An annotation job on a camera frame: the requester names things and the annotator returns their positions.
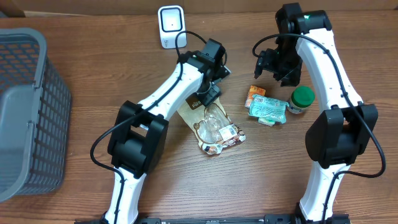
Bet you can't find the white barcode scanner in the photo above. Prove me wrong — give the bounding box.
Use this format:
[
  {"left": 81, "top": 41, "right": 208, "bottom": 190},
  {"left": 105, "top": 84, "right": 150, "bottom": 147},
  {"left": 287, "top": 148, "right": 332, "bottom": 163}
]
[{"left": 157, "top": 5, "right": 186, "bottom": 49}]

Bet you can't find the grey plastic basket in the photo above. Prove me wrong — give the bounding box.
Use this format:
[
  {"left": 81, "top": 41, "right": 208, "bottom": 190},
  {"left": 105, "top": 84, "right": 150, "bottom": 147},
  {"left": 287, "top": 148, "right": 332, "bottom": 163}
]
[{"left": 1, "top": 28, "right": 72, "bottom": 202}]

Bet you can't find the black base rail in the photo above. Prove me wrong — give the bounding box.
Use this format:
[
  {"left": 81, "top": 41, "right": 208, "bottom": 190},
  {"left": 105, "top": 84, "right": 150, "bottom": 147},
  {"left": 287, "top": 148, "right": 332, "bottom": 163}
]
[{"left": 74, "top": 214, "right": 351, "bottom": 224}]

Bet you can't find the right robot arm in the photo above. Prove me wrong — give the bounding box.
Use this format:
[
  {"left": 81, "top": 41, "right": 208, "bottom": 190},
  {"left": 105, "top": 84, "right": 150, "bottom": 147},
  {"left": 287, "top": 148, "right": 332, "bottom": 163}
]
[{"left": 254, "top": 3, "right": 378, "bottom": 223}]

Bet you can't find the teal white tissue pack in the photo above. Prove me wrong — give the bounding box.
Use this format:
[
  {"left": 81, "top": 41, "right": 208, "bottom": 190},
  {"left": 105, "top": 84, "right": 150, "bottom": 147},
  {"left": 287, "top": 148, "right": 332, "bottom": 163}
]
[{"left": 257, "top": 118, "right": 276, "bottom": 126}]

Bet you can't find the beige foil pouch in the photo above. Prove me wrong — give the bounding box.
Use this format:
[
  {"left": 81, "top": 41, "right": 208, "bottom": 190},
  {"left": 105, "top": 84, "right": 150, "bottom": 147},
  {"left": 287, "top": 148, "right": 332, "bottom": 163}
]
[{"left": 177, "top": 96, "right": 246, "bottom": 155}]

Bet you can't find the cardboard back wall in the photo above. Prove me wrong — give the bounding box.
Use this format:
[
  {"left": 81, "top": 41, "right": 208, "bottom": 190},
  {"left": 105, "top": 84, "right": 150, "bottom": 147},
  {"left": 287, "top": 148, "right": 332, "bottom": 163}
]
[{"left": 1, "top": 0, "right": 397, "bottom": 17}]

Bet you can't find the green lid jar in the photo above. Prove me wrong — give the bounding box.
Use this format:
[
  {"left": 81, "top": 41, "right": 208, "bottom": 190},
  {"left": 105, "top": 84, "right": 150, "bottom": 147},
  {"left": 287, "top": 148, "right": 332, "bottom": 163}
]
[{"left": 287, "top": 86, "right": 315, "bottom": 114}]

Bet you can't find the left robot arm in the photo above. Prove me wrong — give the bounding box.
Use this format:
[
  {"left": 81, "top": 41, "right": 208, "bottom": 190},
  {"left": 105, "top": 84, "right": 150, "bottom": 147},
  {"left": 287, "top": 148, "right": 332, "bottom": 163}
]
[{"left": 103, "top": 39, "right": 230, "bottom": 223}]

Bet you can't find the orange Kleenex tissue pack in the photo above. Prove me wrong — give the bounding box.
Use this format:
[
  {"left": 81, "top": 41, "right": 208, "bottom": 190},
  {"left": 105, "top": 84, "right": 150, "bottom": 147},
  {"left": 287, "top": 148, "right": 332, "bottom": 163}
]
[{"left": 244, "top": 85, "right": 266, "bottom": 108}]

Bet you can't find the teal wet wipes pack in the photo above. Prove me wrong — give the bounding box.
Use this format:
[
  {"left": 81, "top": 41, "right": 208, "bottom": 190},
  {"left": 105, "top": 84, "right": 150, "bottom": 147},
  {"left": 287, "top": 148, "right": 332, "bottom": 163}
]
[{"left": 249, "top": 95, "right": 288, "bottom": 124}]

